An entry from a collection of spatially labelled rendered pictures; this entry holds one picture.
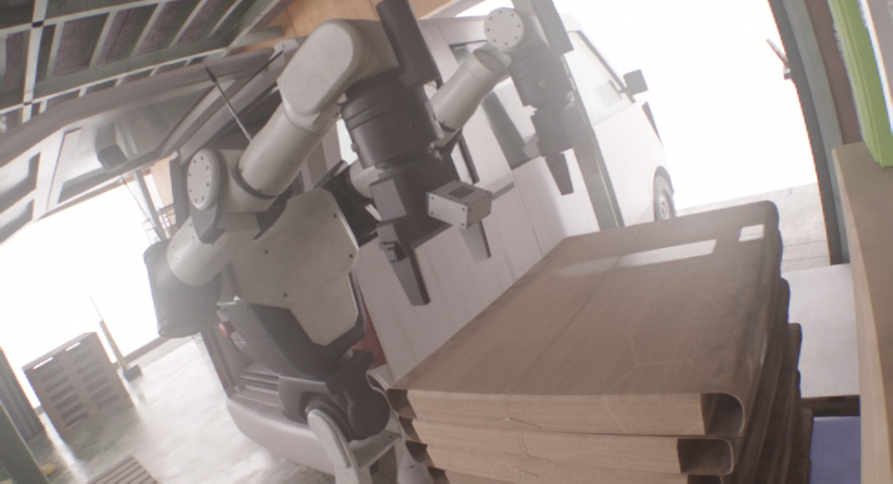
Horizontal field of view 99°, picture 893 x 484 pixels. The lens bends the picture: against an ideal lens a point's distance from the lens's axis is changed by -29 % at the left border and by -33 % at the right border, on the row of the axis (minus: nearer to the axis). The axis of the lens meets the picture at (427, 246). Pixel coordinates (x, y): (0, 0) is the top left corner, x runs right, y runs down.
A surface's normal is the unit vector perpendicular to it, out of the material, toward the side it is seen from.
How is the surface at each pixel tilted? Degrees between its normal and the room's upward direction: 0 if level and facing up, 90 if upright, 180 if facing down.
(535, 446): 90
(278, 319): 98
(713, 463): 0
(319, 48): 90
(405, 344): 90
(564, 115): 90
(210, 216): 72
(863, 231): 0
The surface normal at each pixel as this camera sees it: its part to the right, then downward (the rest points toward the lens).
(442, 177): 0.70, -0.15
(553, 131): -0.62, 0.39
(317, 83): -0.41, 0.33
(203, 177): -0.61, 0.07
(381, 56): 0.83, -0.24
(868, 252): -0.37, -0.91
